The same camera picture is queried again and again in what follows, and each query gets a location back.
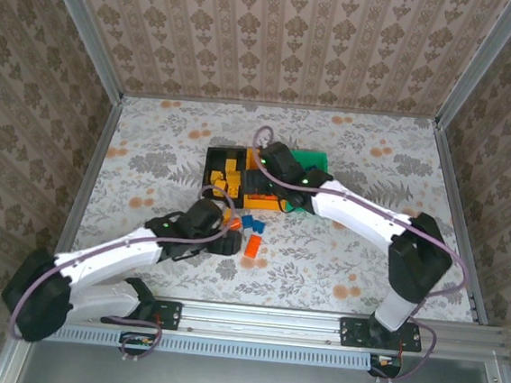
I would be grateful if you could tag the orange lego brick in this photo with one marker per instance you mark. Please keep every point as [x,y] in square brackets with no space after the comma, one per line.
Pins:
[254,247]
[265,197]
[234,224]

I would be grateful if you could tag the blue lego brick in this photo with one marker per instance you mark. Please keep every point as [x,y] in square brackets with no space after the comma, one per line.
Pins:
[248,220]
[313,166]
[259,227]

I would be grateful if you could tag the yellow lego brick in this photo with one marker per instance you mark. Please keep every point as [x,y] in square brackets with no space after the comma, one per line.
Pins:
[235,178]
[231,165]
[218,187]
[233,192]
[217,177]

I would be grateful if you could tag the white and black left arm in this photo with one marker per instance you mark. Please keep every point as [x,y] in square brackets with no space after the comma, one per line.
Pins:
[99,262]

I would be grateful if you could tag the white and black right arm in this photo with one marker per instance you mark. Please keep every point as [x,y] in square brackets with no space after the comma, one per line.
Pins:
[416,257]

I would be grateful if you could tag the orange plastic bin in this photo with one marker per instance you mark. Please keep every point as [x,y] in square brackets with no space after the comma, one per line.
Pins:
[263,206]

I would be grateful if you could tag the green plastic bin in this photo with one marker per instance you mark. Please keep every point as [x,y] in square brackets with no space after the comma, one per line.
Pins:
[319,159]

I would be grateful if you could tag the black plastic bin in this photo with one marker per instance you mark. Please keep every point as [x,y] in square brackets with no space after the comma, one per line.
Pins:
[216,156]

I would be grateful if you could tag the floral table cover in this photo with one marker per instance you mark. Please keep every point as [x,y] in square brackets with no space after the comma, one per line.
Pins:
[378,135]

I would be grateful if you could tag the black connector box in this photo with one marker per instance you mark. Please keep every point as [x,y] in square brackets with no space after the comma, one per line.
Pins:
[137,342]
[386,364]

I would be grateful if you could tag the thin aluminium back rail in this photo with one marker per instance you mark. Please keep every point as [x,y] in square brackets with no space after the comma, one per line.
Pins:
[281,107]

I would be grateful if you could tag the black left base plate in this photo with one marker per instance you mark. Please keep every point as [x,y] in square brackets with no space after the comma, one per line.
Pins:
[167,314]

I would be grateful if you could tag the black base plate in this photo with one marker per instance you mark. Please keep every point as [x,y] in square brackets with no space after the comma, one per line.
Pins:
[167,314]
[355,332]

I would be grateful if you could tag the aluminium mounting rail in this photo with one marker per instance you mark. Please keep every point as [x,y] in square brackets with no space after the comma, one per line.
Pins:
[261,323]

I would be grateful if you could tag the aluminium side rail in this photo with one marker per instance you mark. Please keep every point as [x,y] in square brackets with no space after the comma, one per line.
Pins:
[463,198]
[86,184]

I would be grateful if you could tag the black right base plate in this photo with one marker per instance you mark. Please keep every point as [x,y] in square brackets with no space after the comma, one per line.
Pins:
[355,332]

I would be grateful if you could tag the aluminium frame post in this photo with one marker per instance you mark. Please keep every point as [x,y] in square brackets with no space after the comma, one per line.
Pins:
[83,30]
[480,64]

